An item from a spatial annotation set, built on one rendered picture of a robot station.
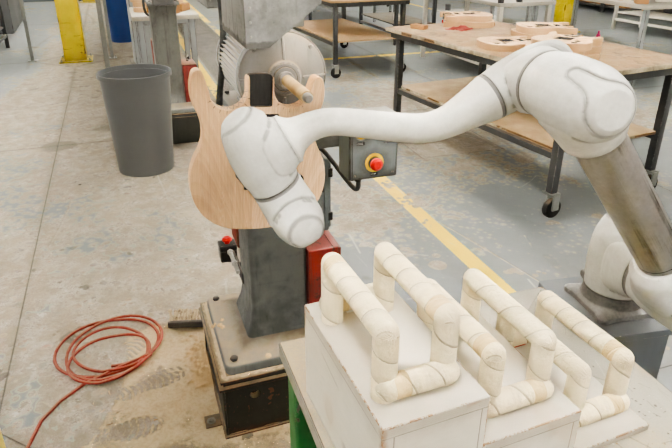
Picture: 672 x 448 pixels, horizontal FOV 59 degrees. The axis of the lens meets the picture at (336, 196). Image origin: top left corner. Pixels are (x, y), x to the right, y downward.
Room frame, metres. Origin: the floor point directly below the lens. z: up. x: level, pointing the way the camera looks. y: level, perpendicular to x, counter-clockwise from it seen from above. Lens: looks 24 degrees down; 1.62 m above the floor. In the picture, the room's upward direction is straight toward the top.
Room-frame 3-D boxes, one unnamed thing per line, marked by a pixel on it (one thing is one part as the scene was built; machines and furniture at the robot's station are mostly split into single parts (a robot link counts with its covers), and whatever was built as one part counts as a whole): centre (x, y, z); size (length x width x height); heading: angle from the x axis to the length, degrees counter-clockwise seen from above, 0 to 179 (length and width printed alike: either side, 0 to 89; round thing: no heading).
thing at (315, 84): (1.48, 0.07, 1.25); 0.07 x 0.04 x 0.09; 109
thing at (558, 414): (0.72, -0.21, 0.98); 0.27 x 0.16 x 0.09; 23
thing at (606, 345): (0.80, -0.40, 1.04); 0.20 x 0.03 x 0.03; 22
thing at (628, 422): (0.78, -0.36, 0.94); 0.27 x 0.15 x 0.01; 23
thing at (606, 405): (0.69, -0.40, 0.96); 0.11 x 0.03 x 0.03; 113
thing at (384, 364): (0.57, -0.06, 1.15); 0.03 x 0.03 x 0.09
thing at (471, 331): (0.71, -0.18, 1.12); 0.20 x 0.03 x 0.03; 22
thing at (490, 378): (0.63, -0.21, 1.07); 0.03 x 0.03 x 0.09
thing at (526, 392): (0.63, -0.25, 1.04); 0.11 x 0.03 x 0.03; 113
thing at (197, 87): (1.40, 0.31, 1.27); 0.07 x 0.04 x 0.10; 109
